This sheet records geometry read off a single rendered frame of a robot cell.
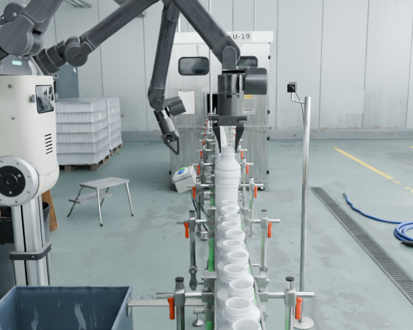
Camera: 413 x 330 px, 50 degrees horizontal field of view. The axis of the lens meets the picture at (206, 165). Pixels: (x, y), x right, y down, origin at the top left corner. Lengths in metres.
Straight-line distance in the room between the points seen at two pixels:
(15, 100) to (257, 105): 4.78
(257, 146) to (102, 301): 4.93
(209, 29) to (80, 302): 0.78
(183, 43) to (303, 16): 6.20
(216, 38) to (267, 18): 10.47
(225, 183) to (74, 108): 6.75
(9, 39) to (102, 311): 0.73
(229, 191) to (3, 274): 2.34
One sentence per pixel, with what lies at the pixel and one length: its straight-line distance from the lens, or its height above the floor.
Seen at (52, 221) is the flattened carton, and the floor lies 0.10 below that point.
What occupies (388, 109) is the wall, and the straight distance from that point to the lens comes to 12.26.
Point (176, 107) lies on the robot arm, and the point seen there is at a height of 1.37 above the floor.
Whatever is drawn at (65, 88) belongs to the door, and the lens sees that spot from 12.00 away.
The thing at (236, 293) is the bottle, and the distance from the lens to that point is 0.70.
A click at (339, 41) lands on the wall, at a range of 11.87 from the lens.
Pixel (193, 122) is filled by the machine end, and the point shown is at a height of 0.94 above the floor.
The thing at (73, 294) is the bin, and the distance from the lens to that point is 1.27.
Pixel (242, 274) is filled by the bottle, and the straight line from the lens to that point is 0.75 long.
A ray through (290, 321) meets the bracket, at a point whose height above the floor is 1.03.
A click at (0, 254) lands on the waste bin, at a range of 3.24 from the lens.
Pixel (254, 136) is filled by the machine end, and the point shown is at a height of 0.75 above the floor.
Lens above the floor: 1.47
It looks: 11 degrees down
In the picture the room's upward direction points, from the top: 1 degrees counter-clockwise
